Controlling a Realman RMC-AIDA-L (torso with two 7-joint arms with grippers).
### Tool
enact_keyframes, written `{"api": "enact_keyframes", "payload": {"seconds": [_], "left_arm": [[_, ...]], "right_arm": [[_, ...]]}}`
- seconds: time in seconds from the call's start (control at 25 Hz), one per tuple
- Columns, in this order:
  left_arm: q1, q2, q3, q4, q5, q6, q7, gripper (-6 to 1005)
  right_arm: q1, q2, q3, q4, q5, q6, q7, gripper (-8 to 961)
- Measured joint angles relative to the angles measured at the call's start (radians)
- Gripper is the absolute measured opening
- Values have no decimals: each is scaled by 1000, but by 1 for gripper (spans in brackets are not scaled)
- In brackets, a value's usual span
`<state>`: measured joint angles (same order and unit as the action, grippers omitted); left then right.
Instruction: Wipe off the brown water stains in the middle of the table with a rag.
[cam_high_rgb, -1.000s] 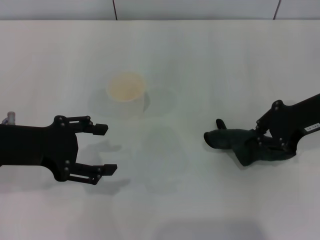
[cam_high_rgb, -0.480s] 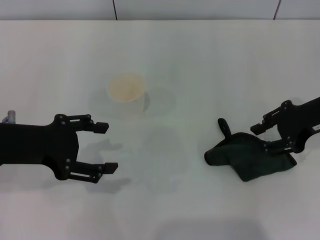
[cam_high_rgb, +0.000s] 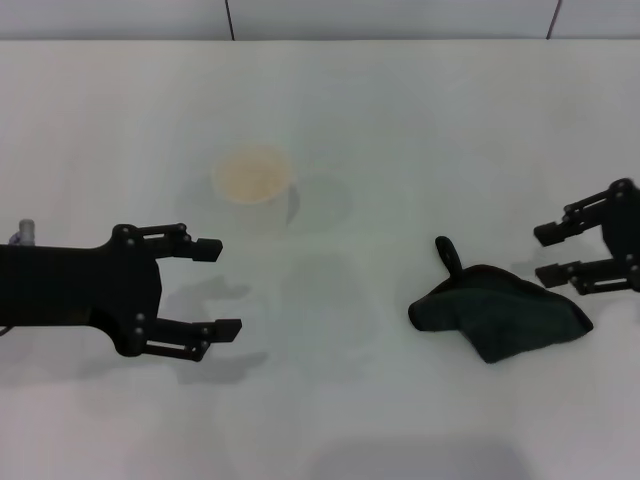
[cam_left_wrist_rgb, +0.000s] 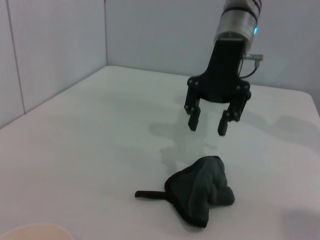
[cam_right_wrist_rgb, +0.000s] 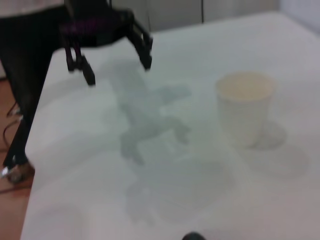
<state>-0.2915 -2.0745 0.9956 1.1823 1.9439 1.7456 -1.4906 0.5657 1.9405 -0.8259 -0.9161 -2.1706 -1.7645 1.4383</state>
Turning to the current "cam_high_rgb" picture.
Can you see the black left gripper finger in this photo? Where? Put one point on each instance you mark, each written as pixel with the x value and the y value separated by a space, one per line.
pixel 207 250
pixel 225 330

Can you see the white paper cup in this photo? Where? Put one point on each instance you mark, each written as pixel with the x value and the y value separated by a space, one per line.
pixel 250 175

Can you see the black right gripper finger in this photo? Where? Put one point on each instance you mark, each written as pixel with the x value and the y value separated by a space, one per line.
pixel 550 234
pixel 550 275

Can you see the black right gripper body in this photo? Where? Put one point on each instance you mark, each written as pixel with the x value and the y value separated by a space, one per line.
pixel 625 230

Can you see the dark blue rag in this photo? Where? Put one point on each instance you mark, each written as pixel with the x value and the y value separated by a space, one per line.
pixel 500 315

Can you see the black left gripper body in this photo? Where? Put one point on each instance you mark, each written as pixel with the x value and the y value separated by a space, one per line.
pixel 90 285

